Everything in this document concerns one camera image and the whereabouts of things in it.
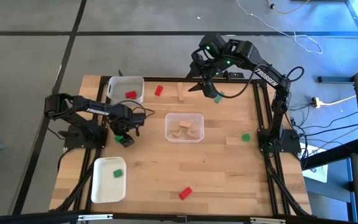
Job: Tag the white printed paper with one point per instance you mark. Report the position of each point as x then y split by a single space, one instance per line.
317 174

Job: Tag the green half-round block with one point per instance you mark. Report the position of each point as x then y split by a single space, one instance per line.
118 173

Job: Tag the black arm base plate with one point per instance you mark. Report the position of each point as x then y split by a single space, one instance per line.
287 146
73 141

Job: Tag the red triangular wedge block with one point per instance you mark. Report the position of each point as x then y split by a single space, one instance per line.
185 193

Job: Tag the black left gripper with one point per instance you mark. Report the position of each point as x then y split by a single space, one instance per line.
126 119

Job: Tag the silver metal bracket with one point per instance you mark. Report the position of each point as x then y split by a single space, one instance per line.
267 221
95 217

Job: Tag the red rectangular block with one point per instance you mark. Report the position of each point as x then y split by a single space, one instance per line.
158 90

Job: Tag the red cube block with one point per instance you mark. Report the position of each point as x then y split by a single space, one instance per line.
128 94

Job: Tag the wooden rectangular block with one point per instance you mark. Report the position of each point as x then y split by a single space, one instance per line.
185 125

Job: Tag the translucent white plastic bin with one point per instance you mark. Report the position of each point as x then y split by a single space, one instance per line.
117 88

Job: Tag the green flat rectangular block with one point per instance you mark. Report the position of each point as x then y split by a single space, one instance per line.
218 99

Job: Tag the black aluminium table frame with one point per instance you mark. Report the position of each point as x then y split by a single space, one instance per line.
166 79

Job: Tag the black frame beam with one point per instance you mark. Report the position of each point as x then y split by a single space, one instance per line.
42 217

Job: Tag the clear plastic bin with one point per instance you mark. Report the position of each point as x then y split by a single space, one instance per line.
169 140

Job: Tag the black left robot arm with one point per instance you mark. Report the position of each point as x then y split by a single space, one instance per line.
96 109

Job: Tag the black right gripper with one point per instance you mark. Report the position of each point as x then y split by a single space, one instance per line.
208 65

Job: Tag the green cube block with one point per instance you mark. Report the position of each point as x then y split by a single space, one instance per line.
245 137

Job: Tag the long wooden plank block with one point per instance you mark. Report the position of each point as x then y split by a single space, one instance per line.
181 91

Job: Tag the black diagonal beam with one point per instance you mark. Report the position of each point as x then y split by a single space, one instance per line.
331 154

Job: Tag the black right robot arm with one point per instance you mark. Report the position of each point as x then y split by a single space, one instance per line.
267 77

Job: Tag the wooden block with round cutout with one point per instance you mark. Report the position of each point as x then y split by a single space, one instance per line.
194 133

